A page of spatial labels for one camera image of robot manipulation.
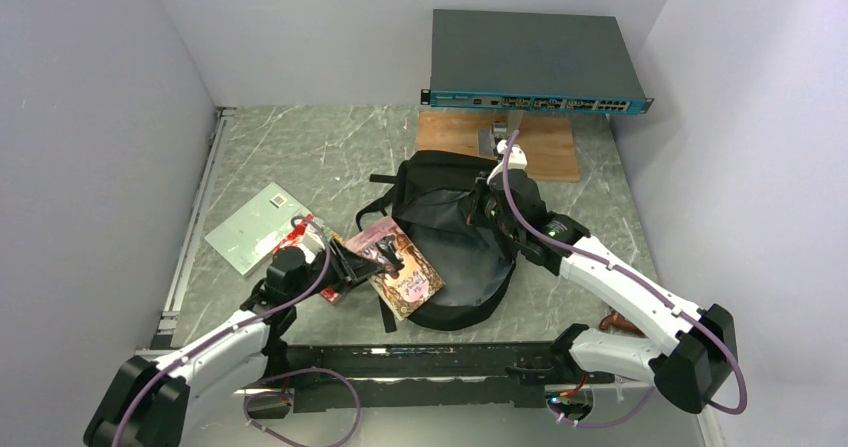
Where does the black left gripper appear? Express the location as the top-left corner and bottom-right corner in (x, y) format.
(289, 237), (383, 305)

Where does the red colourful book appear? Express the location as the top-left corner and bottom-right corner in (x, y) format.
(267, 214), (353, 305)

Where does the black student backpack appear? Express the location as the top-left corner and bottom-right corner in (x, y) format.
(355, 150), (516, 332)

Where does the yellow picture book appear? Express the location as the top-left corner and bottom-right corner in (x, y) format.
(344, 216), (445, 321)

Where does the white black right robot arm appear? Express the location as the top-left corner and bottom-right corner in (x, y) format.
(461, 170), (748, 415)

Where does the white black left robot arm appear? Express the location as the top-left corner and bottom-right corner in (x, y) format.
(83, 240), (384, 446)

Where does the grey notebook with label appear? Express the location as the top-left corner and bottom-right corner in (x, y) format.
(204, 182), (311, 277)

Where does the wooden base board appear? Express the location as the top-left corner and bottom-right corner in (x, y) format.
(416, 111), (580, 182)

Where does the brown copper tap fitting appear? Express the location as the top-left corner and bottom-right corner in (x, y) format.
(598, 311), (644, 337)

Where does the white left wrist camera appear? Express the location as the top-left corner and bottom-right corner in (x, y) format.
(278, 226), (326, 263)

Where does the grey metal stand bracket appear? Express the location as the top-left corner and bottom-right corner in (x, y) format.
(478, 110), (524, 157)

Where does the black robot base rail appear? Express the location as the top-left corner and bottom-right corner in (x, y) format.
(249, 341), (614, 413)

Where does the aluminium frame rail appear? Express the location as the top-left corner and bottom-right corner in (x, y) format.
(105, 107), (238, 447)

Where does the teal network switch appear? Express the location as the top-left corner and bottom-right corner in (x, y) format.
(420, 9), (654, 115)

